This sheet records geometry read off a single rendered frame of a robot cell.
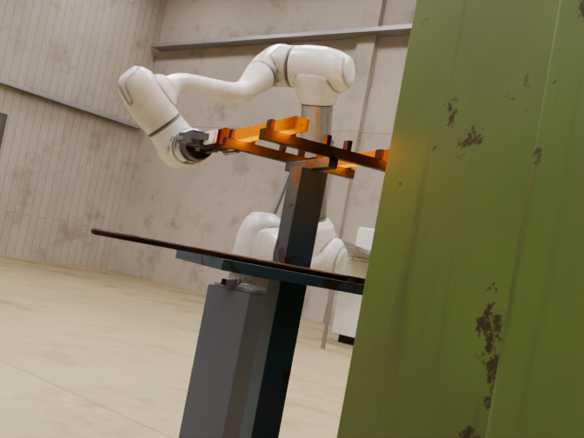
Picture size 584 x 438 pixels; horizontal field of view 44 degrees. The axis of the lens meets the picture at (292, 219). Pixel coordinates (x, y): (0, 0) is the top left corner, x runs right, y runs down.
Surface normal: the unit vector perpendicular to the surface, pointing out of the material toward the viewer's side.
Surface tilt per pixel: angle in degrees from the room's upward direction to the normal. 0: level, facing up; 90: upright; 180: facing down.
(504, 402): 90
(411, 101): 90
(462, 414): 90
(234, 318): 90
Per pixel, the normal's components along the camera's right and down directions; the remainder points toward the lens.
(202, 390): -0.62, -0.16
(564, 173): -0.88, -0.19
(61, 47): 0.76, 0.11
